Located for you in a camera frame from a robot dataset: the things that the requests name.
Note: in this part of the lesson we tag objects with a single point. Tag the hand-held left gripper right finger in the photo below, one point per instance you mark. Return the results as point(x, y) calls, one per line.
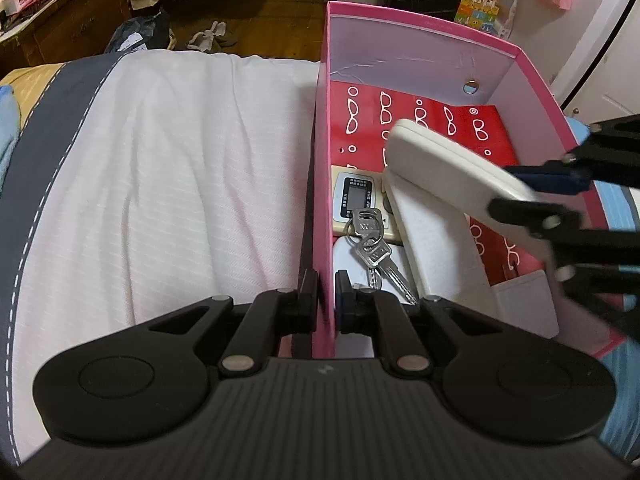
point(344, 305)

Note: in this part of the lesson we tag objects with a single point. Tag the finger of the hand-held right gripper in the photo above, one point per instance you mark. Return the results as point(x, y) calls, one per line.
point(530, 215)
point(555, 180)

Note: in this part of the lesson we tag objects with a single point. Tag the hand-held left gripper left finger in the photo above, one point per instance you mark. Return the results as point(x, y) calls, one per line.
point(309, 305)

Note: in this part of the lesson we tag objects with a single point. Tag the silver key bunch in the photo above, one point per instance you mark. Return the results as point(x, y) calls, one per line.
point(372, 255)

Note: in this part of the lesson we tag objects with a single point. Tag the white power adapter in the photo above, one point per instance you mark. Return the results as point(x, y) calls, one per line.
point(525, 305)

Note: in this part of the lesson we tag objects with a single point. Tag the beige remote control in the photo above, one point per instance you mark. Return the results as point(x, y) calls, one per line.
point(350, 195)

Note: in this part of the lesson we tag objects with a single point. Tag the pink cardboard box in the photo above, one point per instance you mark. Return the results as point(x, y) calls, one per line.
point(425, 50)

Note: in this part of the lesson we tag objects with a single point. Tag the white door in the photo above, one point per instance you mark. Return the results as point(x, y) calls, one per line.
point(615, 85)

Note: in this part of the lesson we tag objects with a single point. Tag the white quilt with grey border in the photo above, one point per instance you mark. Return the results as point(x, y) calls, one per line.
point(175, 185)

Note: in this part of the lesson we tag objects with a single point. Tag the red glasses-print paper bag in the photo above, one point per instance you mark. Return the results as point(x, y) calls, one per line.
point(365, 125)

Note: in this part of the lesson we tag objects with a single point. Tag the colourful printed box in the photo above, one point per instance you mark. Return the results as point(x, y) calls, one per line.
point(482, 10)

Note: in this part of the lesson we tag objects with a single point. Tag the blue striped blanket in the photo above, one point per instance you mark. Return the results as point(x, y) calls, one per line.
point(620, 395)

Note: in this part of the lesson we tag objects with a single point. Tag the white crumpled cloth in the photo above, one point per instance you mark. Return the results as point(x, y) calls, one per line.
point(207, 37)

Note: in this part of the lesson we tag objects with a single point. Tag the dark grey plastic bag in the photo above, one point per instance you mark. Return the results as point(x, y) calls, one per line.
point(140, 32)

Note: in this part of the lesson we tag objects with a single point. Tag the light blue printed cloth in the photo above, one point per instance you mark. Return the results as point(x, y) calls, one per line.
point(7, 130)

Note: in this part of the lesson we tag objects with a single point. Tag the yellow striped bedsheet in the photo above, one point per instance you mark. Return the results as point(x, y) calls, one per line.
point(30, 90)

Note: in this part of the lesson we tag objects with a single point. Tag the wooden cabinet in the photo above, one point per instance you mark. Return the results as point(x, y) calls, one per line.
point(70, 25)

